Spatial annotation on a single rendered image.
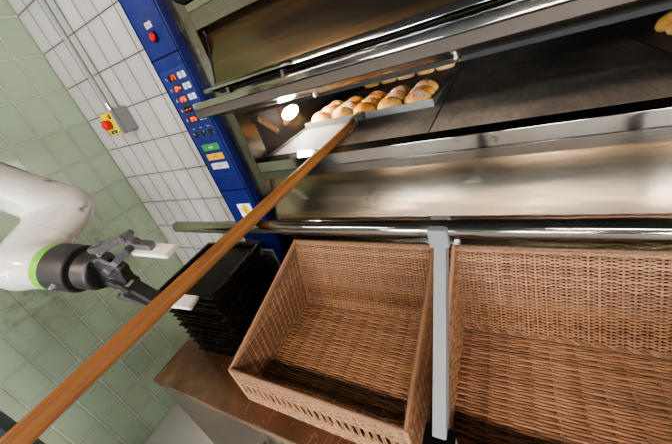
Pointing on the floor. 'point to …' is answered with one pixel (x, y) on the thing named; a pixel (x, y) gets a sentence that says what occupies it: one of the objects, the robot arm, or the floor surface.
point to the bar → (644, 229)
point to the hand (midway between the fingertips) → (179, 278)
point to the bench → (230, 403)
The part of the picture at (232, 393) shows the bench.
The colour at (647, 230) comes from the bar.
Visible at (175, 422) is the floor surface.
